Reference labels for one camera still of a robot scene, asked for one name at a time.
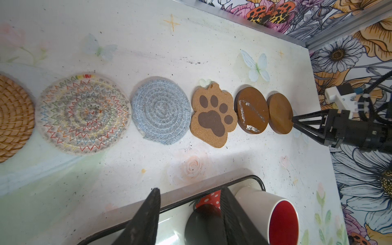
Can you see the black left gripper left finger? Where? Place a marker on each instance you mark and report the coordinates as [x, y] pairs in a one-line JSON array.
[[142, 229]]

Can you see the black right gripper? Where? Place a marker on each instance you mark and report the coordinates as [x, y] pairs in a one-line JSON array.
[[339, 129]]

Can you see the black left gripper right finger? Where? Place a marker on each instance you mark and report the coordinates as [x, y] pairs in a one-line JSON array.
[[239, 229]]

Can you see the plain brown round coaster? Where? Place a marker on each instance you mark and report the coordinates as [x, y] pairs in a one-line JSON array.
[[280, 113]]

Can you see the scratched brown round coaster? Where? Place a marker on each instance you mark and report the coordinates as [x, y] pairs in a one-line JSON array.
[[252, 110]]

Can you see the cork paw print coaster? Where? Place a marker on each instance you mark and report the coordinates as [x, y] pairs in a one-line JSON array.
[[214, 116]]

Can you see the grey woven round coaster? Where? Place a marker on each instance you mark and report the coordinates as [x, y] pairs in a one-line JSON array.
[[161, 111]]

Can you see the woven rattan round coaster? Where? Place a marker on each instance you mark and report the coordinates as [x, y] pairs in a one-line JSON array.
[[17, 118]]

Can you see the white strawberry tray black rim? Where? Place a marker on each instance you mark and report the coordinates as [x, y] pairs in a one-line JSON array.
[[115, 220]]

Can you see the black mug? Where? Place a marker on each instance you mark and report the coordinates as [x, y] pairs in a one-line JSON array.
[[205, 226]]

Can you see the white mug red inside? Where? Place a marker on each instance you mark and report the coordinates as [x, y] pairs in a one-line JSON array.
[[275, 217]]

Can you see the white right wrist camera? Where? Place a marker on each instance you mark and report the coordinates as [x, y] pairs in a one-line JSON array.
[[343, 96]]

